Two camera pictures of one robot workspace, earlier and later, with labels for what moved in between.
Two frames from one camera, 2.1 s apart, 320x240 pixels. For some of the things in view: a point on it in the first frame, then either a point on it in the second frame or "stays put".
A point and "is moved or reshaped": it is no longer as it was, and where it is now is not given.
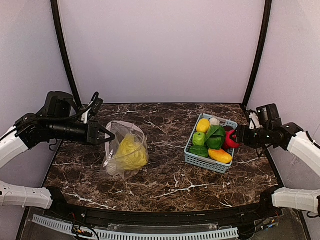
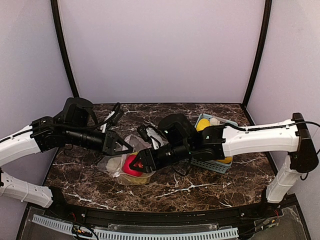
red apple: (229, 143) is moved or reshaped
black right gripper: (240, 135) to (148, 160)
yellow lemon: (203, 125) stays put
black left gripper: (93, 132) to (109, 142)
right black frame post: (268, 7) stays put
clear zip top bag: (127, 154) is moved or reshaped
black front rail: (65, 208) stays put
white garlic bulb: (214, 121) stays put
